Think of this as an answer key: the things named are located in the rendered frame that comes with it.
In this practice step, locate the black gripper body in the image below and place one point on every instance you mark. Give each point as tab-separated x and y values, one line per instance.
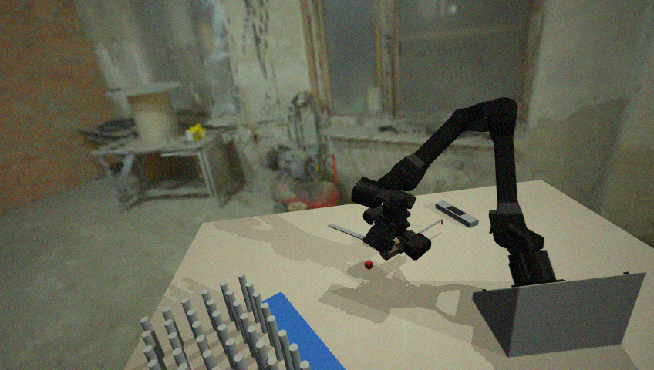
415	245

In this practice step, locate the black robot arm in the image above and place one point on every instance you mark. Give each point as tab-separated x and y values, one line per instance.
528	263

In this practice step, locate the blue flat strip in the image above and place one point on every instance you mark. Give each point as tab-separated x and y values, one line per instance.
311	347

